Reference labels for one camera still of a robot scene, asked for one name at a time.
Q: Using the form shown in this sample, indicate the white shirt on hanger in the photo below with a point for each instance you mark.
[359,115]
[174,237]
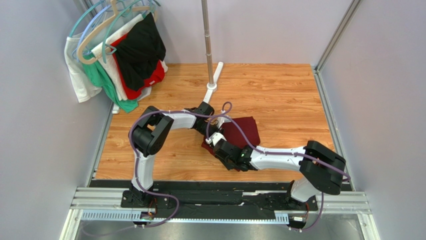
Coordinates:
[82,86]

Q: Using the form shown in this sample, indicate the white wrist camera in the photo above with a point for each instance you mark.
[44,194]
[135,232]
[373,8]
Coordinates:
[214,139]
[221,119]

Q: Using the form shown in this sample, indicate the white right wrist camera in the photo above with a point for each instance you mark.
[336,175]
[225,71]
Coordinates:
[214,139]

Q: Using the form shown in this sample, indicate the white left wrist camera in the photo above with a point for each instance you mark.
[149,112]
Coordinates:
[221,119]

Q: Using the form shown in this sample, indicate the red shirt on hanger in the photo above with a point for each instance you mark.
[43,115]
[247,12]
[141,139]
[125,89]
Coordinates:
[156,77]

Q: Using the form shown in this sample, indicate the aluminium corner post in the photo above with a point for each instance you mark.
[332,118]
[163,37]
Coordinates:
[338,33]

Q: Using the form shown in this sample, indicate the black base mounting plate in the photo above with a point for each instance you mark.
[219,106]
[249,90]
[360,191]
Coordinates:
[214,200]

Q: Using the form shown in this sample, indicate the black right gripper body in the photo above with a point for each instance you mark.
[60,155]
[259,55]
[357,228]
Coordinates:
[220,146]

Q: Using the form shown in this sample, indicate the green shirt on hanger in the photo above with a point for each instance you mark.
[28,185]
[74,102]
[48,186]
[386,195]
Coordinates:
[99,78]

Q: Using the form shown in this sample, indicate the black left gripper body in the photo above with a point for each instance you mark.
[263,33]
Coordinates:
[214,128]

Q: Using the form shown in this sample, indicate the light blue clothes hanger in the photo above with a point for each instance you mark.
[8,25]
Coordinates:
[94,22]

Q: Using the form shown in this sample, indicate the metal pole white base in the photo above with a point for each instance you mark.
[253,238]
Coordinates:
[213,74]

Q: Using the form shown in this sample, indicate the teal clothes hanger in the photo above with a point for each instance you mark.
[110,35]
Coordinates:
[94,43]

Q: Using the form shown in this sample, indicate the aluminium frame rail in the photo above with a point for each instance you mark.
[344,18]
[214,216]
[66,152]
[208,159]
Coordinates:
[95,204]

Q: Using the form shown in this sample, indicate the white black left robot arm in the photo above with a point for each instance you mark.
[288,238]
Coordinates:
[148,135]

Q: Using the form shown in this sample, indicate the beige clothes hanger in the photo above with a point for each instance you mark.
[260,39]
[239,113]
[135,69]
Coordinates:
[106,26]

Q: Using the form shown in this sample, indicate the black shirt on hanger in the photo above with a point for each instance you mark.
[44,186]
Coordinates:
[139,53]

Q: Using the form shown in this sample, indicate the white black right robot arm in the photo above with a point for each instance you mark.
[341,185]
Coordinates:
[322,168]

